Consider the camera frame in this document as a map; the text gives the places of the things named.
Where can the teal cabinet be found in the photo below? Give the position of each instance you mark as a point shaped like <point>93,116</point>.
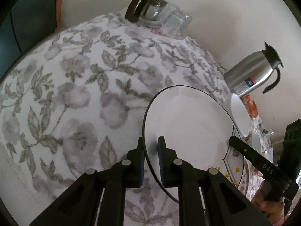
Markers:
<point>25,16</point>

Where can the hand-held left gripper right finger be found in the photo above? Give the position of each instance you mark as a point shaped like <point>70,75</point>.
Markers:
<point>161,162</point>

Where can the black-rimmed white plate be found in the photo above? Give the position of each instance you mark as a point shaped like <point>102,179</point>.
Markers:
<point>188,127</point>

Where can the octagonal patterned white plate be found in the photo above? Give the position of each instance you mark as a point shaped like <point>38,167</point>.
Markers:
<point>235,166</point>

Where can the stainless steel thermos jug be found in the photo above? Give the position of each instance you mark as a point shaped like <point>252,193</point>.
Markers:
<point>247,70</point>

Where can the orange snack packet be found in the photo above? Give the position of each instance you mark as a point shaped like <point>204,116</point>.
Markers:
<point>252,108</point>

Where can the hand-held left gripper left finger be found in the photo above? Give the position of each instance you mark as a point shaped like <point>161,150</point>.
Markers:
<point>141,162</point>

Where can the person's right hand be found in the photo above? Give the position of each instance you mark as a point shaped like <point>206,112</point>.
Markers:
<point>268,206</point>

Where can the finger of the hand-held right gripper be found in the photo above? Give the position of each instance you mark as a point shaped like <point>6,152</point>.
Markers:
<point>254,156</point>

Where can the plain white bowl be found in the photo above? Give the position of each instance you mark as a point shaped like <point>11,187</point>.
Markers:
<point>239,115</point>

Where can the floral tablecloth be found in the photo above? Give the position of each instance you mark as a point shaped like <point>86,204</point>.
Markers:
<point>70,87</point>

